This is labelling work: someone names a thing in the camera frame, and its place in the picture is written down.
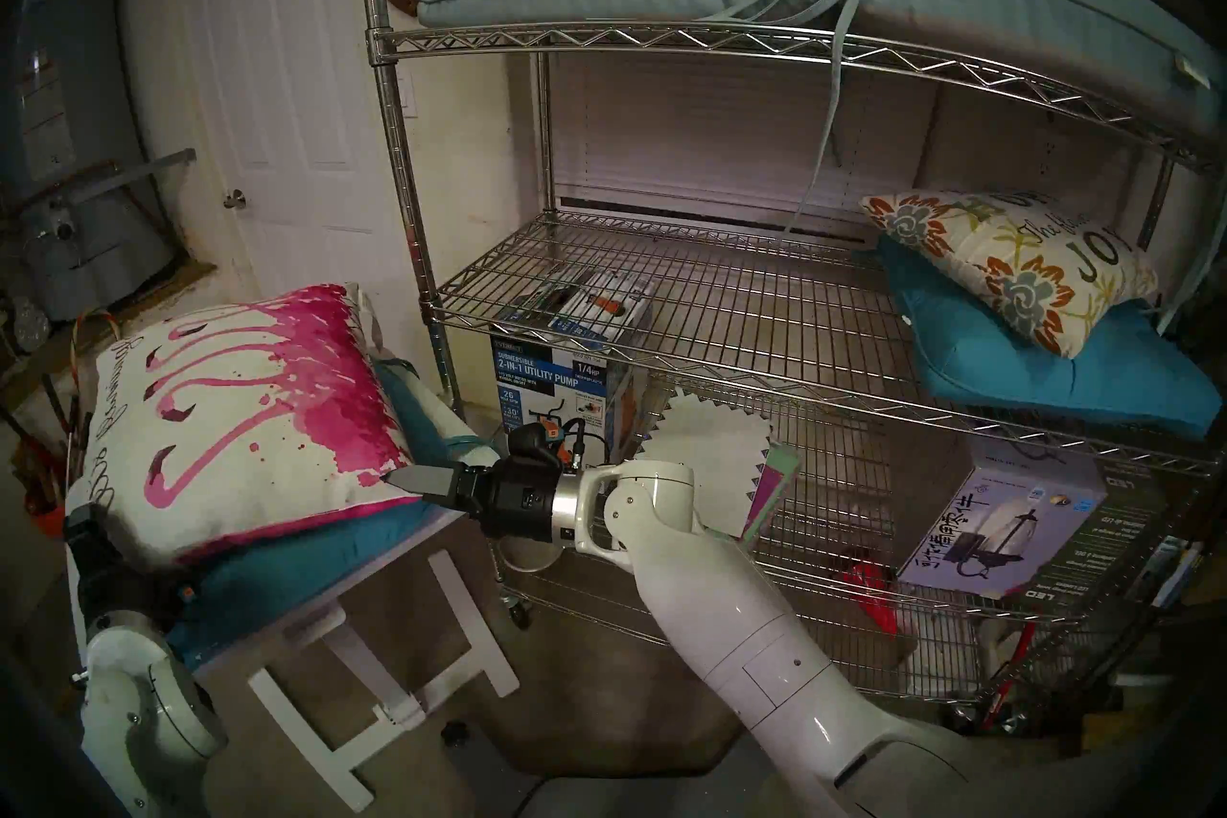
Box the teal flat seat cushion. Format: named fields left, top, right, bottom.
left=168, top=356, right=499, bottom=668

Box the clear glass bowl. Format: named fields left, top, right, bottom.
left=498, top=533, right=567, bottom=575

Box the white folding table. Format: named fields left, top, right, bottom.
left=67, top=385, right=523, bottom=812

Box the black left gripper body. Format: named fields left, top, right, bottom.
left=62, top=505, right=190, bottom=635

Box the red plastic bag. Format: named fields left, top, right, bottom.
left=842, top=559, right=904, bottom=637

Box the white panel door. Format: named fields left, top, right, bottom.
left=120, top=0, right=423, bottom=367

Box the utility pump box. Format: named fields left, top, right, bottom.
left=491, top=270, right=655, bottom=482

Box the grey water heater tank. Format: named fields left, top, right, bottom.
left=14, top=0, right=178, bottom=319

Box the pink paper sheet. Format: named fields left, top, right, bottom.
left=752, top=457, right=789, bottom=534

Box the white scalloped paper sheet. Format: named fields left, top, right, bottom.
left=637, top=390, right=773, bottom=539

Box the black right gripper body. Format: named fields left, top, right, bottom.
left=451, top=452, right=564, bottom=544

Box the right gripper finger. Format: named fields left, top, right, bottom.
left=386, top=463, right=463, bottom=503

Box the teal tufted seat cushion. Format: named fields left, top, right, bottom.
left=877, top=236, right=1223, bottom=441

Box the brown wooden ledge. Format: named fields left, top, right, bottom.
left=0, top=258, right=217, bottom=410

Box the red handled tool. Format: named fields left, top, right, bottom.
left=983, top=622, right=1041, bottom=731

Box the LED lamp box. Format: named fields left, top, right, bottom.
left=896, top=442, right=1166, bottom=606

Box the floral JOY throw pillow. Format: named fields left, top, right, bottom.
left=860, top=188, right=1161, bottom=359

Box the metal tank strap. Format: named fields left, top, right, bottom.
left=0, top=150, right=197, bottom=223

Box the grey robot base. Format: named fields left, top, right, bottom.
left=470, top=711, right=777, bottom=818

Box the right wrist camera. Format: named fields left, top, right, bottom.
left=508, top=418, right=576, bottom=474

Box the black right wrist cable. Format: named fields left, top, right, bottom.
left=561, top=415, right=614, bottom=467

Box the pink flamingo throw pillow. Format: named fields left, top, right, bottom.
left=84, top=282, right=418, bottom=568

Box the green paper sheet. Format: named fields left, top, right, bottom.
left=738, top=442, right=804, bottom=558

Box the chrome wire shelf rack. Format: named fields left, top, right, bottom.
left=355, top=0, right=1227, bottom=731

